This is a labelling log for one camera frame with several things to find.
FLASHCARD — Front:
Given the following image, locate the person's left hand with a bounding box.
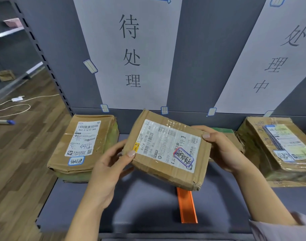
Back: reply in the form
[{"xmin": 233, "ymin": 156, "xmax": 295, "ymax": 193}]
[{"xmin": 86, "ymin": 139, "xmax": 136, "ymax": 211}]

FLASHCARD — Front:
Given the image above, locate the person's right hand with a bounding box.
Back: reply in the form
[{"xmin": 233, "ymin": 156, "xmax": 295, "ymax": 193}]
[{"xmin": 190, "ymin": 125, "xmax": 247, "ymax": 174}]

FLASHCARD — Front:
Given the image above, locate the cardboard parcel with stamped label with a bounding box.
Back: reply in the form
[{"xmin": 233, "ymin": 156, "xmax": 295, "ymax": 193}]
[{"xmin": 123, "ymin": 109, "xmax": 212, "ymax": 191}]

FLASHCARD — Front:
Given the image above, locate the person's left forearm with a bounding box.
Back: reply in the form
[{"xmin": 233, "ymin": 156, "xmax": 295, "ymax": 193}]
[{"xmin": 64, "ymin": 188, "xmax": 114, "ymax": 241}]

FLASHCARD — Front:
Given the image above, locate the person's right forearm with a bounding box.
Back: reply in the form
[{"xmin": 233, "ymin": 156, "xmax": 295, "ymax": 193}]
[{"xmin": 232, "ymin": 158, "xmax": 298, "ymax": 227}]

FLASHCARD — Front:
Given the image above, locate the small green-taped cardboard parcel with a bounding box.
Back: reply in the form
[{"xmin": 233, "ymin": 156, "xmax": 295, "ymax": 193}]
[{"xmin": 209, "ymin": 128, "xmax": 245, "ymax": 162}]

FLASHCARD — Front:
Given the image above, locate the cardboard parcel with handwritten label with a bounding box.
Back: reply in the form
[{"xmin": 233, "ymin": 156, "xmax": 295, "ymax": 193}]
[{"xmin": 47, "ymin": 114, "xmax": 120, "ymax": 183}]

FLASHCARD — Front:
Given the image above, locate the orange plastic divider strip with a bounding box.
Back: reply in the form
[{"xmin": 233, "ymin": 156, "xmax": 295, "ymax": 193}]
[{"xmin": 176, "ymin": 187, "xmax": 198, "ymax": 224}]

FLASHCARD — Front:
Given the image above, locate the large crumpled cardboard parcel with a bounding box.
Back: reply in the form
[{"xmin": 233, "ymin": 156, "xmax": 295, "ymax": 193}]
[{"xmin": 237, "ymin": 116, "xmax": 306, "ymax": 188}]

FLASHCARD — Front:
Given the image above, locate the white paper sign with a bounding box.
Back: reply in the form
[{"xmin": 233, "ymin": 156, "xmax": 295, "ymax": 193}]
[
  {"xmin": 72, "ymin": 0, "xmax": 183, "ymax": 111},
  {"xmin": 214, "ymin": 0, "xmax": 306, "ymax": 115}
]

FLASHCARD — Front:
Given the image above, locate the light purple sleeve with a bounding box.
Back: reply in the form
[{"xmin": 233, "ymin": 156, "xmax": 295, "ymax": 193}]
[{"xmin": 248, "ymin": 211, "xmax": 306, "ymax": 241}]

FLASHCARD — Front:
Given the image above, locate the white rod with blue tip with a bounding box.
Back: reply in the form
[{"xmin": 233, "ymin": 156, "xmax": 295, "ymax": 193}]
[{"xmin": 0, "ymin": 115, "xmax": 16, "ymax": 126}]

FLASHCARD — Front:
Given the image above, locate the small brown cardboard box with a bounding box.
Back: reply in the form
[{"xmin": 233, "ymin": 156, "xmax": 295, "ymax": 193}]
[{"xmin": 0, "ymin": 70, "xmax": 16, "ymax": 82}]

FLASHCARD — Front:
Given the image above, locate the grey background shelf unit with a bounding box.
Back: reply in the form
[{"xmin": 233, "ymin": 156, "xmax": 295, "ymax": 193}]
[{"xmin": 0, "ymin": 0, "xmax": 46, "ymax": 99}]

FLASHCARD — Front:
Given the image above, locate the pink flat packet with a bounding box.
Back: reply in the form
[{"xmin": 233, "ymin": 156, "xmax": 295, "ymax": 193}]
[{"xmin": 3, "ymin": 18, "xmax": 24, "ymax": 29}]

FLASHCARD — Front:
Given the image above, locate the white cable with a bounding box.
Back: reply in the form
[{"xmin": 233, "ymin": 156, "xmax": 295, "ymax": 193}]
[{"xmin": 0, "ymin": 93, "xmax": 61, "ymax": 113}]

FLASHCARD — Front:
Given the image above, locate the grey perforated shelf post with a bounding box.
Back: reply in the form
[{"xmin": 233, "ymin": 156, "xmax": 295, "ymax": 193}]
[{"xmin": 9, "ymin": 0, "xmax": 74, "ymax": 116}]

